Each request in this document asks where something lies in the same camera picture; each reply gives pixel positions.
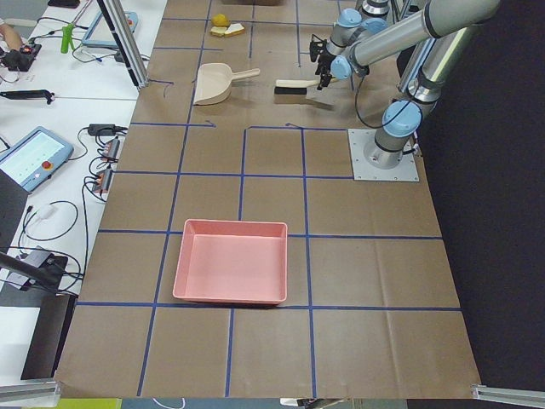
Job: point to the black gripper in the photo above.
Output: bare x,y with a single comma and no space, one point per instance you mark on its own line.
324,64

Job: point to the cream brush with black bristles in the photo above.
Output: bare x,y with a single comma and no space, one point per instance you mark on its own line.
295,87

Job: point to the cream plastic dustpan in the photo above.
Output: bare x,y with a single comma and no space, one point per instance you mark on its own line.
214,82

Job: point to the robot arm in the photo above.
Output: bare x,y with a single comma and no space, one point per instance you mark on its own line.
427,43

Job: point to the pink plastic bin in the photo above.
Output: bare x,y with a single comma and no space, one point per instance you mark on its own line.
232,262

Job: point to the yellow lemon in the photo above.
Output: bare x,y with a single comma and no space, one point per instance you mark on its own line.
220,20

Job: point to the blue teach pendant far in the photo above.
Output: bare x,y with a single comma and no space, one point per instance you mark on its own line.
99,35

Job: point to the blue teach pendant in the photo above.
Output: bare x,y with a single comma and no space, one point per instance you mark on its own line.
35,158
99,35

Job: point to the black power adapter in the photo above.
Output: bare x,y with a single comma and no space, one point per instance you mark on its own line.
105,129

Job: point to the green plastic tool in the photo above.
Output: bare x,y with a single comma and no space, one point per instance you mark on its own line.
67,39

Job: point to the blue teach pendant near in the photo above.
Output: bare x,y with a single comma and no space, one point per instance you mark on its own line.
35,158

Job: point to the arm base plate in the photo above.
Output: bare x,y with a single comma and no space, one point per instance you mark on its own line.
371,163

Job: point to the aluminium frame post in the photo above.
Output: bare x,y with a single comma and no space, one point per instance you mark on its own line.
113,12

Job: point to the black handle tool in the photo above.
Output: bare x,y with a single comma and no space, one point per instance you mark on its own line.
31,94

